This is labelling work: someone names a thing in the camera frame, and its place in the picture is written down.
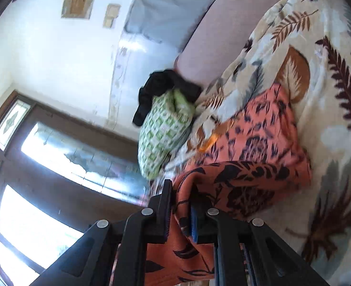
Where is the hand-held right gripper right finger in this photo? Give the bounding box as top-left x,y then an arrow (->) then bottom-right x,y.
190,196 -> 331,286

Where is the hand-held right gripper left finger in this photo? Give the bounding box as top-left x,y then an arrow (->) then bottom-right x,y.
29,179 -> 174,286

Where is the orange black floral garment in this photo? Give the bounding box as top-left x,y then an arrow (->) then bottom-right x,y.
113,83 -> 313,286

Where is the green white patterned pillow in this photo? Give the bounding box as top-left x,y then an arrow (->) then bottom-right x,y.
137,91 -> 195,181

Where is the mustard knitted cloth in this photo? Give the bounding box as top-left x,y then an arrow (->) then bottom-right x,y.
199,131 -> 221,153

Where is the wooden stained glass window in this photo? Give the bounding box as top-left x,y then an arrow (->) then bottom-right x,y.
0,91 -> 152,286

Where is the black cloth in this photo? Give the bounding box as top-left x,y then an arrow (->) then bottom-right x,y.
133,69 -> 203,127

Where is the cream leaf print blanket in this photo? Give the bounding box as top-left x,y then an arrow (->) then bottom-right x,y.
152,0 -> 351,286

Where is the pink bed mattress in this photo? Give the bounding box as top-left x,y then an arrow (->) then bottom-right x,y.
174,0 -> 298,88

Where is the light blue pillow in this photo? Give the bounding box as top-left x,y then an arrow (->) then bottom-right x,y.
123,0 -> 236,51

